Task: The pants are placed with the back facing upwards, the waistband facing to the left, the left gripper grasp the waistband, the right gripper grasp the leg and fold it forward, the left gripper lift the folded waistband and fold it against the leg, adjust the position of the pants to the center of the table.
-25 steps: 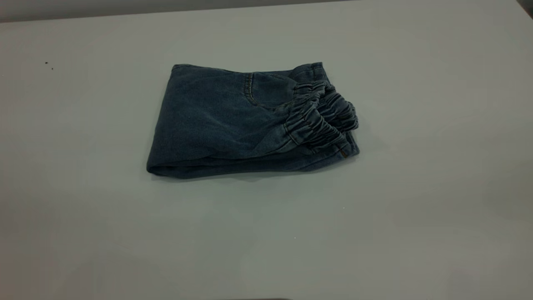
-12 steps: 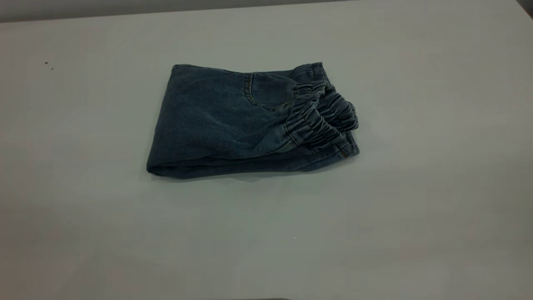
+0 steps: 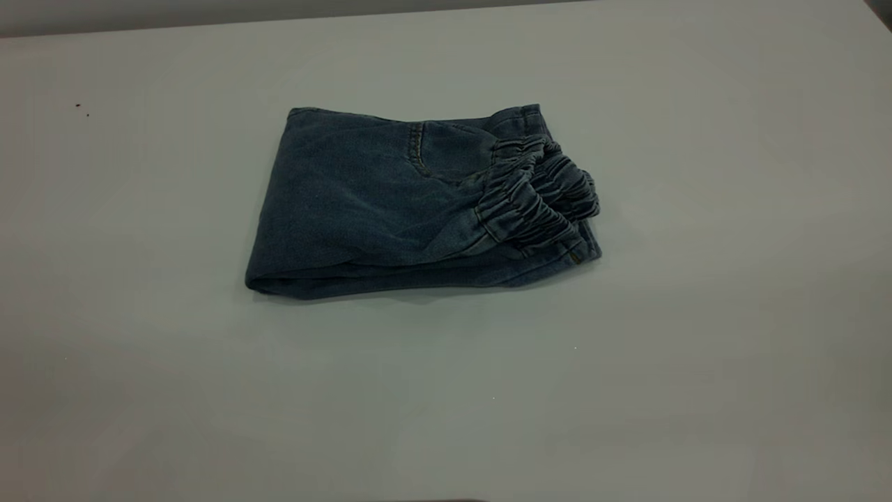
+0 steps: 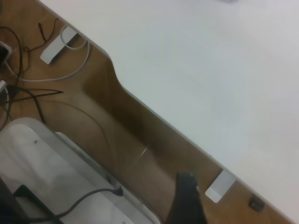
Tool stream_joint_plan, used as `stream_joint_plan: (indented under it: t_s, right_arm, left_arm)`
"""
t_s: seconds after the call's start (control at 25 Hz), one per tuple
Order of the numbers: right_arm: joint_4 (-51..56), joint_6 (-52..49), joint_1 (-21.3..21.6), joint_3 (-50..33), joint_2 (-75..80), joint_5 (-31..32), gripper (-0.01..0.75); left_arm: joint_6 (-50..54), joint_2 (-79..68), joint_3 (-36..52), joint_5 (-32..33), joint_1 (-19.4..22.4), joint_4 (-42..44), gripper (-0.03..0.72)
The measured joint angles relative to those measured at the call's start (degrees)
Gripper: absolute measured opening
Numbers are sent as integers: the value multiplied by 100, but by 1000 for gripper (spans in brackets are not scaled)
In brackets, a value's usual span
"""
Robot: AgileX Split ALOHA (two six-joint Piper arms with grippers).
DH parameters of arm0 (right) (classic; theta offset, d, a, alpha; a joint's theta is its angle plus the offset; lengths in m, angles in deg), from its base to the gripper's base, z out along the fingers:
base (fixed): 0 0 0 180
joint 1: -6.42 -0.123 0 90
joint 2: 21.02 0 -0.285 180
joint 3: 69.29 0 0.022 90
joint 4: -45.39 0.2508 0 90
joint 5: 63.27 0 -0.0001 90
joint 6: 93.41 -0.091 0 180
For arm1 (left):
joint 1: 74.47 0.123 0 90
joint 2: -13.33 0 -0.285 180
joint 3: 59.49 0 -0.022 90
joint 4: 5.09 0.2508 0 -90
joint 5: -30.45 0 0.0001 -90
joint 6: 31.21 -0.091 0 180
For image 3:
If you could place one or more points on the blue denim shorts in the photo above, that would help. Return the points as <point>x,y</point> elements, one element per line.
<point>376,202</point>

